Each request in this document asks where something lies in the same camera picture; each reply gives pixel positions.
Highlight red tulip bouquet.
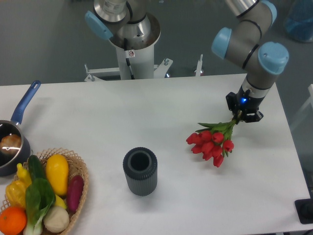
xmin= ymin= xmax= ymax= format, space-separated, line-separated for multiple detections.
xmin=186 ymin=112 xmax=242 ymax=167

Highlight green cucumber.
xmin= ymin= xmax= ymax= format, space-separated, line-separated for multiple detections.
xmin=27 ymin=155 xmax=46 ymax=181

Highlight black device at edge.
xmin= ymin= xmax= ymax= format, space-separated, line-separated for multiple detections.
xmin=294 ymin=199 xmax=313 ymax=224

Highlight small yellow gourd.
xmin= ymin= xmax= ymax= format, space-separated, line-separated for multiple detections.
xmin=17 ymin=163 xmax=32 ymax=187

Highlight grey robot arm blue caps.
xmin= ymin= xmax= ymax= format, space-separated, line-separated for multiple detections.
xmin=85 ymin=0 xmax=289 ymax=122

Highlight yellow banana piece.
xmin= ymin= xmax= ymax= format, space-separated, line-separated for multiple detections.
xmin=54 ymin=195 xmax=67 ymax=210

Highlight brown bread in pan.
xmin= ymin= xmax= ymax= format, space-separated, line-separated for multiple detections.
xmin=0 ymin=134 xmax=22 ymax=155

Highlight purple eggplant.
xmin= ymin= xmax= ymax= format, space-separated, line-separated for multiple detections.
xmin=67 ymin=175 xmax=84 ymax=212

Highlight yellow squash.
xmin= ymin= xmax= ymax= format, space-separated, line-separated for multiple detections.
xmin=45 ymin=154 xmax=69 ymax=197

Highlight blue-handled saucepan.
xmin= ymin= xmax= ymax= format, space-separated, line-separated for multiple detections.
xmin=0 ymin=80 xmax=41 ymax=177

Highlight blue translucent container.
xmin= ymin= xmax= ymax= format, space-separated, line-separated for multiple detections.
xmin=284 ymin=0 xmax=313 ymax=43

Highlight orange fruit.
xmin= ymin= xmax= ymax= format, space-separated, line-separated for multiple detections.
xmin=0 ymin=207 xmax=27 ymax=235

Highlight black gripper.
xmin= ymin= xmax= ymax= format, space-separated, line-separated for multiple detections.
xmin=226 ymin=92 xmax=264 ymax=122

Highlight black cable on pedestal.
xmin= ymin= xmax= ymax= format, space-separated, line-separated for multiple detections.
xmin=123 ymin=38 xmax=135 ymax=80

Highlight woven wicker basket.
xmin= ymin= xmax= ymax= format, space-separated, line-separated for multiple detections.
xmin=0 ymin=147 xmax=89 ymax=235

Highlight white metal base frame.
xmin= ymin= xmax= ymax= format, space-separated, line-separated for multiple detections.
xmin=84 ymin=54 xmax=204 ymax=82

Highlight yellow bell pepper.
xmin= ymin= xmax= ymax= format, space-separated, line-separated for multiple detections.
xmin=5 ymin=180 xmax=26 ymax=209

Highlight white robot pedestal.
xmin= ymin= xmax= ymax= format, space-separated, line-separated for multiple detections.
xmin=110 ymin=13 xmax=161 ymax=80

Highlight beige mushroom ball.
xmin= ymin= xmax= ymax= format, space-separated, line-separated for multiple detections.
xmin=44 ymin=206 xmax=69 ymax=233

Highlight green bok choy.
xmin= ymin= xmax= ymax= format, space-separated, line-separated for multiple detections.
xmin=23 ymin=178 xmax=55 ymax=235

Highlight dark grey ribbed vase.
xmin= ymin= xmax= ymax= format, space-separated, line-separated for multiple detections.
xmin=123 ymin=147 xmax=158 ymax=196

